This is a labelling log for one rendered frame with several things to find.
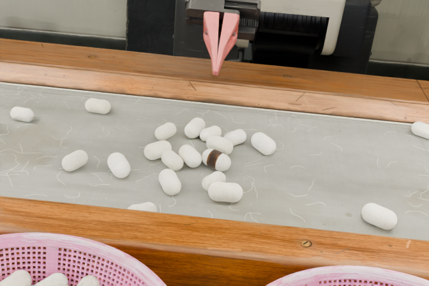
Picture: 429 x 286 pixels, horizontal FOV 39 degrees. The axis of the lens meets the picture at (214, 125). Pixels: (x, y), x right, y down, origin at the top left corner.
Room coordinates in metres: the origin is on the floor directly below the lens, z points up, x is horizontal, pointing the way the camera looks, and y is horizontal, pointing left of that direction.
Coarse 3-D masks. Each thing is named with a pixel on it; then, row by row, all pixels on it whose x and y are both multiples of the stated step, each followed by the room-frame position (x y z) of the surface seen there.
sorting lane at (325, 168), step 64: (0, 128) 0.66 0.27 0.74; (64, 128) 0.67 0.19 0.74; (128, 128) 0.69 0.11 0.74; (256, 128) 0.72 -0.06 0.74; (320, 128) 0.74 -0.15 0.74; (384, 128) 0.75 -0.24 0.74; (0, 192) 0.52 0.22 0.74; (64, 192) 0.53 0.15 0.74; (128, 192) 0.54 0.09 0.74; (192, 192) 0.55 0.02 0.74; (256, 192) 0.57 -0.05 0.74; (320, 192) 0.58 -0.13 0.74; (384, 192) 0.59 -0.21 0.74
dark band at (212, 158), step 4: (212, 152) 0.61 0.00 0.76; (216, 152) 0.61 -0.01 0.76; (220, 152) 0.61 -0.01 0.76; (208, 156) 0.61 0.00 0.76; (212, 156) 0.60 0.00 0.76; (216, 156) 0.60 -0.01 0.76; (208, 160) 0.60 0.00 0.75; (212, 160) 0.60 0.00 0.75; (216, 160) 0.60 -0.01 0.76; (208, 164) 0.60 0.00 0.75; (212, 164) 0.60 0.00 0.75; (212, 168) 0.60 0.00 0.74
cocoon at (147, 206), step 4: (136, 204) 0.50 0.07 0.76; (140, 204) 0.50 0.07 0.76; (144, 204) 0.50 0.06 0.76; (148, 204) 0.50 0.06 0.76; (152, 204) 0.50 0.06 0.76; (128, 208) 0.49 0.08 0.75; (132, 208) 0.49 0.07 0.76; (136, 208) 0.49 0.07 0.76; (140, 208) 0.49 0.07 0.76; (144, 208) 0.49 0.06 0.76; (148, 208) 0.50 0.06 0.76; (152, 208) 0.50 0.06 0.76; (156, 208) 0.50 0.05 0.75
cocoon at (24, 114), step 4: (16, 108) 0.68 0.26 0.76; (20, 108) 0.68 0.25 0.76; (24, 108) 0.68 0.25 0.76; (12, 112) 0.68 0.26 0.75; (16, 112) 0.68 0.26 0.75; (20, 112) 0.68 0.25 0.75; (24, 112) 0.68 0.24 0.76; (28, 112) 0.68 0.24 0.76; (32, 112) 0.68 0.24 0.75; (12, 116) 0.68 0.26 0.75; (16, 116) 0.67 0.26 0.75; (20, 116) 0.67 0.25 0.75; (24, 116) 0.67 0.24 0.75; (28, 116) 0.67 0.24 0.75; (32, 116) 0.68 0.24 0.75; (20, 120) 0.68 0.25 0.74; (24, 120) 0.67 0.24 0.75; (28, 120) 0.67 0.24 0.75
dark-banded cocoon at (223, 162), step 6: (210, 150) 0.61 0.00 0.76; (204, 156) 0.61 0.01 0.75; (222, 156) 0.60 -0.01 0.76; (228, 156) 0.61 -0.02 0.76; (204, 162) 0.61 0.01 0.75; (216, 162) 0.60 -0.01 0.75; (222, 162) 0.60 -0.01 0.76; (228, 162) 0.60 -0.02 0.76; (216, 168) 0.60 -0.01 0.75; (222, 168) 0.60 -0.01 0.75; (228, 168) 0.60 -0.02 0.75
